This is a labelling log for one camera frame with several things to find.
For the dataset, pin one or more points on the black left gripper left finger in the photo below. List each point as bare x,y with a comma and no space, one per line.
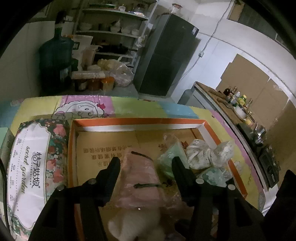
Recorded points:
72,213

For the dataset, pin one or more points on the white bowl on counter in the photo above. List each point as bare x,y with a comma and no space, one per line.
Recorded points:
240,111

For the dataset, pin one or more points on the wooden kitchen counter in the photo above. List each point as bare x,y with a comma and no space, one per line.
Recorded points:
261,155

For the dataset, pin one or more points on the orange rimmed cardboard tray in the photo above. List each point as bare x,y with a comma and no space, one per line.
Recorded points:
94,142

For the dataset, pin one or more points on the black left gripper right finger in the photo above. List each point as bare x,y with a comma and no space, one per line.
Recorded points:
219,213

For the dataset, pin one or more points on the white plastic bag on floor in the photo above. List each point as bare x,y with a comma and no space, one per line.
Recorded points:
122,75

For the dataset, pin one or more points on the cardboard sheet on wall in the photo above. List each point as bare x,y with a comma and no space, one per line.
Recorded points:
271,106

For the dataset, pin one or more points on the pink cloth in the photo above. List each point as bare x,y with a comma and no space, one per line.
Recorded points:
139,186

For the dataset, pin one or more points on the dark grey refrigerator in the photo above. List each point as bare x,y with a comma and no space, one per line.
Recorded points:
169,44

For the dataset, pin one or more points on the colourful cartoon play mat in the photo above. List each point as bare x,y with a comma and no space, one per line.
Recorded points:
15,112

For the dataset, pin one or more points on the blue water jug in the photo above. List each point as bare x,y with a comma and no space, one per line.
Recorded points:
55,60

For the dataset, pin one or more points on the floral tissue pack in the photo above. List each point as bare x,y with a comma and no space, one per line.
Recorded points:
37,166

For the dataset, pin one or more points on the yellow green bottle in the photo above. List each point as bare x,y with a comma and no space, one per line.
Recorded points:
242,100

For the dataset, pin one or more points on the mint patterned tissue pack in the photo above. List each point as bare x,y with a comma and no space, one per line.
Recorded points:
216,176

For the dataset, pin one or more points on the steel kettle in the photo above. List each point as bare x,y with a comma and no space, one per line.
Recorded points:
259,134

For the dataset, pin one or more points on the green cloth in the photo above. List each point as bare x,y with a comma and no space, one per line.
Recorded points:
171,147

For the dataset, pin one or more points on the white floral cloth roll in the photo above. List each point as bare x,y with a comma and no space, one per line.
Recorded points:
201,156

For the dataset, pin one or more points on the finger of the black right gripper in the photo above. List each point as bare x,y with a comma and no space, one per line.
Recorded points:
280,218

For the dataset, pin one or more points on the white metal shelf rack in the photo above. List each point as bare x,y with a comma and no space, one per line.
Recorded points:
118,28

